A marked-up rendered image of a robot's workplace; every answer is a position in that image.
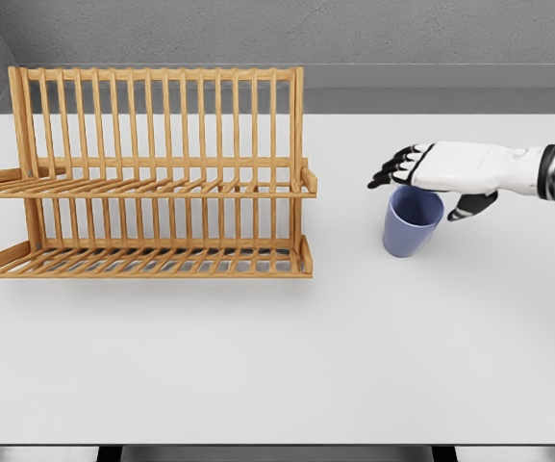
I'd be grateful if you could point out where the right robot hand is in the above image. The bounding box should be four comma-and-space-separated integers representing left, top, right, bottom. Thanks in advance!
366, 141, 505, 223

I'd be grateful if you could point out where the blue cup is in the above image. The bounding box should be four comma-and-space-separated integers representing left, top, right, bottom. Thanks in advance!
383, 186, 445, 259

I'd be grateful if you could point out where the wooden two-tier dish rack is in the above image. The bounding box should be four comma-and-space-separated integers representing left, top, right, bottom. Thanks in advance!
0, 65, 318, 280

